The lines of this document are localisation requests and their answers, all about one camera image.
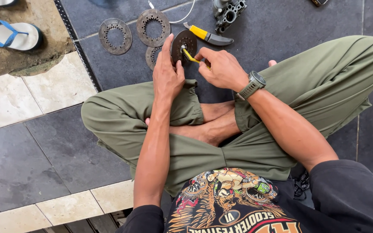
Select black printed shirt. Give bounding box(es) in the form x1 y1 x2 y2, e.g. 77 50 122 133
115 159 373 233

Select person's left hand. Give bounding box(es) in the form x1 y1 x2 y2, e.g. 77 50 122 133
152 33 186 102

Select olive green trousers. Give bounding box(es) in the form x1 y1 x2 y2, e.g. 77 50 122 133
81 35 373 197

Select black floor edge strip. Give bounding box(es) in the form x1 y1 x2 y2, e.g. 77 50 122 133
53 0 102 93

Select rusty steel clutch plate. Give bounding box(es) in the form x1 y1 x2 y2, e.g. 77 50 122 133
98 18 133 55
145 45 164 71
137 9 171 48

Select person's right foot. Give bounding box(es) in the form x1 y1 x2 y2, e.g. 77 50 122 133
145 109 241 147

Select yellow grey utility knife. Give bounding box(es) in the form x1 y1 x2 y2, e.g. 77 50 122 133
183 22 234 46

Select person's left foot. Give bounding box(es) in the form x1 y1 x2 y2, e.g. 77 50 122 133
201 60 277 123

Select white cable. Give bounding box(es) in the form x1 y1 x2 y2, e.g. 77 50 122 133
148 0 196 24

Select black lanyard strap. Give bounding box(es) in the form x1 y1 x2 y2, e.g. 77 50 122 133
293 171 311 199

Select person's foot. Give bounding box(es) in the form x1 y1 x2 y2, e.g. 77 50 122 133
201 60 277 123
145 109 241 147

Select person's right hand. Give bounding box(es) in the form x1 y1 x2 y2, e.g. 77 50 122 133
194 47 250 93

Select grey metal carburetor body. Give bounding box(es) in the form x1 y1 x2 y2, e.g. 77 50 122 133
212 0 248 34

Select green wrist watch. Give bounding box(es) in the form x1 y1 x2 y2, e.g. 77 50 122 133
236 71 267 101

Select small yellow-handled tool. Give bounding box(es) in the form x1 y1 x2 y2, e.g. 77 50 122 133
181 45 212 70

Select dark round clutch plate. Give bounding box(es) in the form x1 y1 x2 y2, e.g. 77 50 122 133
171 30 198 67

